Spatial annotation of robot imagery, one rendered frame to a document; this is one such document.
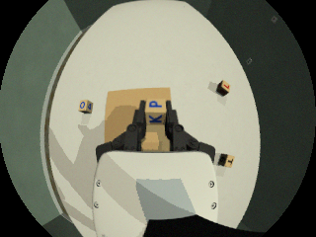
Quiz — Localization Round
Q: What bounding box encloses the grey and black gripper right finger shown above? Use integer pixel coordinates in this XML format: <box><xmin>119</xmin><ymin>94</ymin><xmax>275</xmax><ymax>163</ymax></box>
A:
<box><xmin>165</xmin><ymin>101</ymin><xmax>215</xmax><ymax>163</ymax></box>

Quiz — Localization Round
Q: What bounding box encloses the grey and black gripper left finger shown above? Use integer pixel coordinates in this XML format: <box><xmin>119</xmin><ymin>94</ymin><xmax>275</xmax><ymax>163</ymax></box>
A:
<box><xmin>96</xmin><ymin>101</ymin><xmax>146</xmax><ymax>163</ymax></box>

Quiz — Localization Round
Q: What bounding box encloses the wooden letter block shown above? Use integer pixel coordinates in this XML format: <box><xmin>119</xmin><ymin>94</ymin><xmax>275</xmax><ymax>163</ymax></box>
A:
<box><xmin>216</xmin><ymin>80</ymin><xmax>230</xmax><ymax>96</ymax></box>
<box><xmin>218</xmin><ymin>153</ymin><xmax>235</xmax><ymax>168</ymax></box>
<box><xmin>144</xmin><ymin>99</ymin><xmax>167</xmax><ymax>125</ymax></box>
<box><xmin>78</xmin><ymin>100</ymin><xmax>93</xmax><ymax>114</ymax></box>

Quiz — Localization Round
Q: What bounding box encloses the tan flat mat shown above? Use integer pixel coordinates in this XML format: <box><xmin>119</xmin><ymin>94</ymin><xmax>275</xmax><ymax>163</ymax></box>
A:
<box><xmin>105</xmin><ymin>88</ymin><xmax>171</xmax><ymax>151</ymax></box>

